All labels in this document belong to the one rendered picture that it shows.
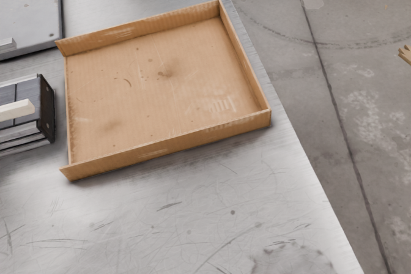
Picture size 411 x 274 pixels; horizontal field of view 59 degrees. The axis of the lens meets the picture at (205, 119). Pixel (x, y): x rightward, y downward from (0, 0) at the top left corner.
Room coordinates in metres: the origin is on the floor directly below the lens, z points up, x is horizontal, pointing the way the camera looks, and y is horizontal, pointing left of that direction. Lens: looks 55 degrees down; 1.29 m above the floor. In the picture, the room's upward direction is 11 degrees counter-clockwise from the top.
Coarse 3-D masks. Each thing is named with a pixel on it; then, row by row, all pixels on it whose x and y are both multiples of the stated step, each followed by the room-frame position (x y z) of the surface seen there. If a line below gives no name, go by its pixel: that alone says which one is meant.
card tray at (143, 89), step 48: (96, 48) 0.51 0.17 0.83; (144, 48) 0.49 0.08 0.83; (192, 48) 0.47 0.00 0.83; (240, 48) 0.41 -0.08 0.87; (96, 96) 0.40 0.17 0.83; (144, 96) 0.38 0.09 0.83; (192, 96) 0.36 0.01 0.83; (240, 96) 0.34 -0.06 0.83; (96, 144) 0.31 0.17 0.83; (144, 144) 0.27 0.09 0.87; (192, 144) 0.27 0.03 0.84
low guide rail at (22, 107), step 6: (18, 102) 0.34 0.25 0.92; (24, 102) 0.34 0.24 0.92; (30, 102) 0.35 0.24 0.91; (0, 108) 0.34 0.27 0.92; (6, 108) 0.34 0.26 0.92; (12, 108) 0.34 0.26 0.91; (18, 108) 0.33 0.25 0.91; (24, 108) 0.34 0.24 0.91; (30, 108) 0.34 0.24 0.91; (0, 114) 0.33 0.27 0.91; (6, 114) 0.33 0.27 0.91; (12, 114) 0.33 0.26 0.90; (18, 114) 0.33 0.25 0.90; (24, 114) 0.34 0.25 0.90; (0, 120) 0.33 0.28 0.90
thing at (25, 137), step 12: (0, 84) 0.42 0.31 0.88; (48, 84) 0.43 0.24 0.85; (48, 96) 0.41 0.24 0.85; (48, 108) 0.38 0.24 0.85; (48, 120) 0.35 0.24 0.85; (0, 132) 0.33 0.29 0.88; (12, 132) 0.32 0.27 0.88; (24, 132) 0.32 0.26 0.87; (36, 132) 0.32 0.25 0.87; (48, 132) 0.33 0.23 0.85; (0, 144) 0.32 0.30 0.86; (12, 144) 0.32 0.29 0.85; (24, 144) 0.33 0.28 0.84; (36, 144) 0.32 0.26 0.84; (0, 156) 0.32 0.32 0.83
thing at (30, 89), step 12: (12, 84) 0.42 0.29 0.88; (24, 84) 0.41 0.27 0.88; (36, 84) 0.41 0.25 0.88; (0, 96) 0.40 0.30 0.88; (12, 96) 0.39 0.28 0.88; (24, 96) 0.39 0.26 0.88; (36, 96) 0.38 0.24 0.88; (36, 108) 0.36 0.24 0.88; (12, 120) 0.34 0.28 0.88; (24, 120) 0.34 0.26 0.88; (36, 120) 0.34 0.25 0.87
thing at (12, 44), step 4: (0, 40) 0.42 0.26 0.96; (4, 40) 0.42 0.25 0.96; (8, 40) 0.42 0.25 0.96; (12, 40) 0.42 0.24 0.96; (0, 44) 0.41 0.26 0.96; (4, 44) 0.41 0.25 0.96; (8, 44) 0.41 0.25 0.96; (12, 44) 0.41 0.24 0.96; (16, 44) 0.42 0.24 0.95; (0, 48) 0.41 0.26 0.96; (4, 48) 0.41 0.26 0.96; (8, 48) 0.41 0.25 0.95; (12, 48) 0.41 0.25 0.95; (16, 48) 0.41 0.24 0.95; (0, 52) 0.41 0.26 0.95; (4, 52) 0.41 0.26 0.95
